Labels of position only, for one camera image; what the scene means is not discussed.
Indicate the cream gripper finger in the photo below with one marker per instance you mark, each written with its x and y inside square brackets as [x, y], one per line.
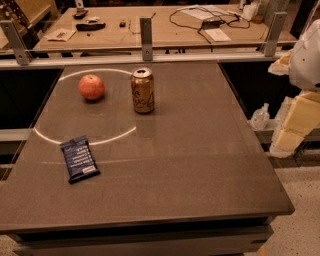
[281, 66]
[296, 118]

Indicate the orange soda can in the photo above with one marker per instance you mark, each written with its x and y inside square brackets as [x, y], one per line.
[142, 86]

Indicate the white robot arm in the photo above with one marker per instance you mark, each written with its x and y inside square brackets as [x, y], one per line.
[304, 65]

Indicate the clear sanitizer bottle left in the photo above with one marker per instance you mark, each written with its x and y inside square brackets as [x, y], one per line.
[260, 118]

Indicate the black power adapter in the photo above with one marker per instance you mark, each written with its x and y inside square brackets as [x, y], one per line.
[211, 23]

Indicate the white paper sheet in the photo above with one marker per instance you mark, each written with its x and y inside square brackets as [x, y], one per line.
[203, 12]

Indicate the small black block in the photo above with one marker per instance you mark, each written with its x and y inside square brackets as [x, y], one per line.
[122, 24]

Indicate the black device on desk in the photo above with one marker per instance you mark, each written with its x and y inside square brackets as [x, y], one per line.
[90, 27]

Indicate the red apple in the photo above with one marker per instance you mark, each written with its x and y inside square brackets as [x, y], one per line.
[91, 87]

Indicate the black tool at back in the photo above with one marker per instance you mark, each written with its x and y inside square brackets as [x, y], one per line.
[80, 10]

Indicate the paper envelope on desk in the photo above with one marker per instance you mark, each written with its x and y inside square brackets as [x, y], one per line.
[60, 35]

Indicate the blue snack bar wrapper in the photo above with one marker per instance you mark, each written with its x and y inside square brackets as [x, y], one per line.
[79, 160]

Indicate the right metal rail bracket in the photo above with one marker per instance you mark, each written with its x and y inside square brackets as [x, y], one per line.
[275, 28]

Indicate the metal rail bracket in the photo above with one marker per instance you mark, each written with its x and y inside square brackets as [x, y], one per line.
[275, 28]
[146, 38]
[22, 55]

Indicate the white envelope near cable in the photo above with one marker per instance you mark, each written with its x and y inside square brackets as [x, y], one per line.
[217, 35]

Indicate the middle metal rail bracket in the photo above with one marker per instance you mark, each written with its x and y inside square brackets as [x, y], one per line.
[146, 38]

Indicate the horizontal metal rail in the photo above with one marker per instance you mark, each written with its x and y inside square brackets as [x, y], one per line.
[137, 59]

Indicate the left metal rail bracket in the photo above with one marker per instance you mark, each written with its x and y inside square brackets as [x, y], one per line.
[22, 55]

